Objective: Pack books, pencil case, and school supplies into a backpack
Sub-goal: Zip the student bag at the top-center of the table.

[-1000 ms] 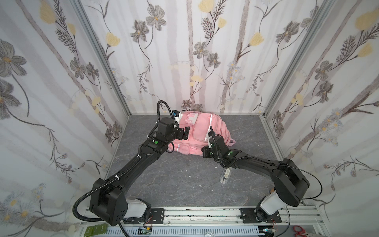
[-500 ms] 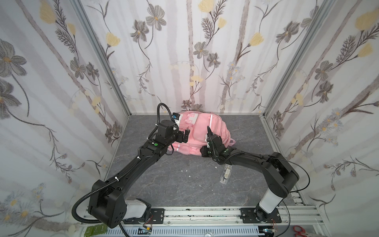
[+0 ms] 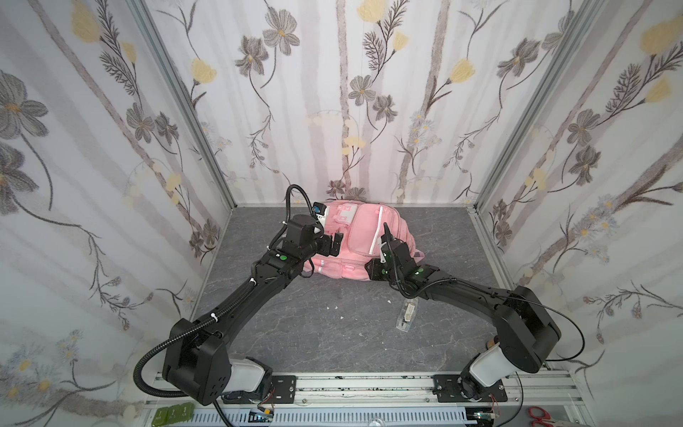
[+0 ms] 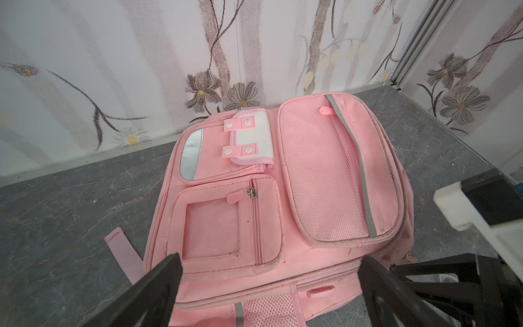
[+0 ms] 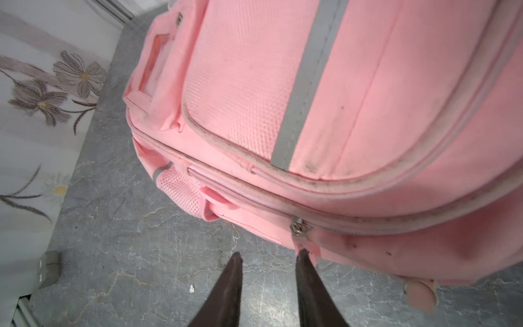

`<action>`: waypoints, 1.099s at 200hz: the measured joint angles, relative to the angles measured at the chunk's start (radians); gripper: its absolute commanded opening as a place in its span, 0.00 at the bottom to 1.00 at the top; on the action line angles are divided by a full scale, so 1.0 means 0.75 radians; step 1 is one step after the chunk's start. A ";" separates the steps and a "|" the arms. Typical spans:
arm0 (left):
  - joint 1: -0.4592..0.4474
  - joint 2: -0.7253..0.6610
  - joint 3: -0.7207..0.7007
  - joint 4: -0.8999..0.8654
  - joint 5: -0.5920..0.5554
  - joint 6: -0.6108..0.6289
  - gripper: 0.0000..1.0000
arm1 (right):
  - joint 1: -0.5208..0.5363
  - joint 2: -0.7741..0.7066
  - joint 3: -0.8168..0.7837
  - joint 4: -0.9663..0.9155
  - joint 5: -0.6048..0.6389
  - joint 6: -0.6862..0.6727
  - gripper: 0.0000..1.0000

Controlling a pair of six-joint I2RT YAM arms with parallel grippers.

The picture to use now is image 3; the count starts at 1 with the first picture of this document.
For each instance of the clear plastic case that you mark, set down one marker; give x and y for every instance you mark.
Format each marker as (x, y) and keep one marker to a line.
(406, 316)

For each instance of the pink backpack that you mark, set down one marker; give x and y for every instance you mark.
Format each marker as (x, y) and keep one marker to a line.
(362, 227)

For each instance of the green circuit board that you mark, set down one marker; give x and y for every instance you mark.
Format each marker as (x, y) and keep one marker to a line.
(166, 416)

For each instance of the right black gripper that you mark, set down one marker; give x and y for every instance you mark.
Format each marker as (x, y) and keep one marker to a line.
(389, 253)

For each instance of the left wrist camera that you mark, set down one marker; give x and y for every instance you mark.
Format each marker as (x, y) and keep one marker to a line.
(319, 209)

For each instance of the white cable duct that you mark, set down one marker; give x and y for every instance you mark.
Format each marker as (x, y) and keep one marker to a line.
(354, 416)

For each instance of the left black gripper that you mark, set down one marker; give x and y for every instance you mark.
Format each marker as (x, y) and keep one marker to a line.
(328, 245)

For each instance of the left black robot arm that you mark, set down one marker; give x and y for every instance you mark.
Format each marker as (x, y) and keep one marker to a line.
(194, 361)

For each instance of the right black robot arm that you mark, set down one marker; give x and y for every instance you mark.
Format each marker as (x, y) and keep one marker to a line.
(527, 334)

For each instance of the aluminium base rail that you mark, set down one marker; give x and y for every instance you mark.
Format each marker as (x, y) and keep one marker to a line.
(507, 405)

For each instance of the red scissors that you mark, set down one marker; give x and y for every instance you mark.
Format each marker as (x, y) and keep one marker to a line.
(539, 417)

